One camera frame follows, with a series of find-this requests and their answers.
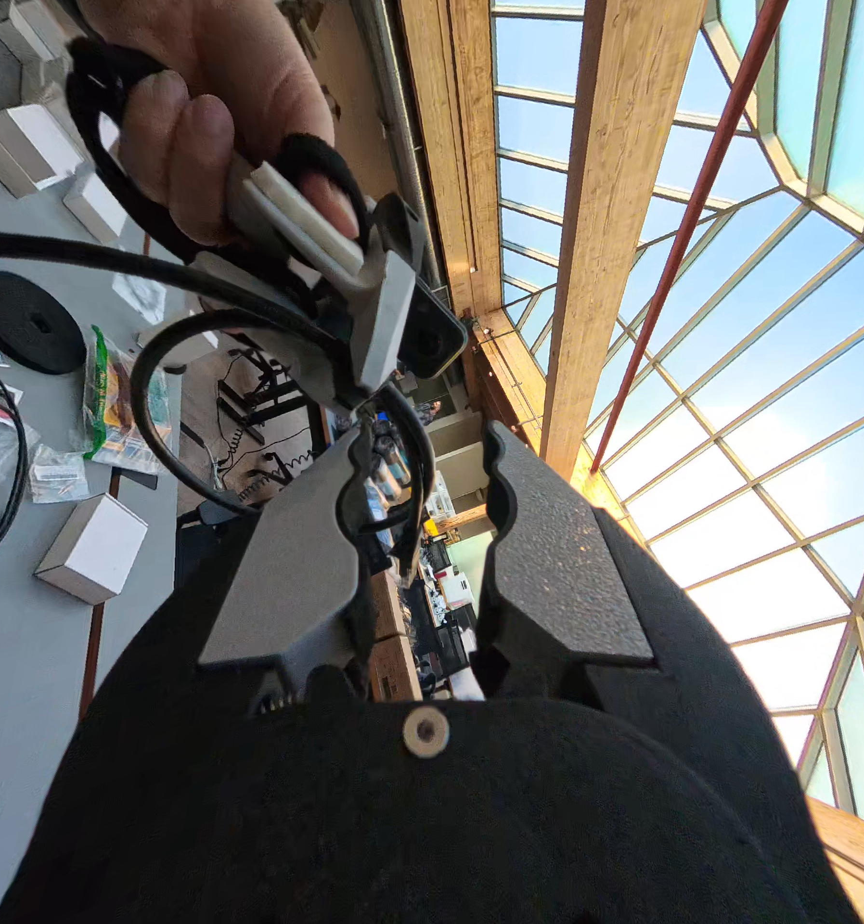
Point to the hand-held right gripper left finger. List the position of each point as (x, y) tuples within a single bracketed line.
[(280, 577)]

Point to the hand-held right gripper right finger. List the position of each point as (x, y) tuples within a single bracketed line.
[(562, 577)]

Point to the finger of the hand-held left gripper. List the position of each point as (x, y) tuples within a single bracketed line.
[(313, 375), (385, 325)]

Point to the person's left hand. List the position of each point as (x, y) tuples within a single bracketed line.
[(244, 72)]

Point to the brown cardboard box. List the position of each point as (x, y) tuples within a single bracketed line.
[(387, 606), (395, 671)]

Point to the upright white cardboard box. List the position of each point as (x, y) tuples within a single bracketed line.
[(186, 354)]

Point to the clear snack bag green edge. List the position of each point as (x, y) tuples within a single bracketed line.
[(110, 404)]

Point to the wooden ceiling beam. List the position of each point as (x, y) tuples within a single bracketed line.
[(612, 216)]

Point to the clear bag of white parts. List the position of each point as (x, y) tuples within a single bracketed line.
[(56, 473)]

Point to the red ceiling pipe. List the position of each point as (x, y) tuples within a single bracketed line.
[(692, 216)]

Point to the black velcro tape roll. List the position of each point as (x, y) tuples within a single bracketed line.
[(13, 317)]

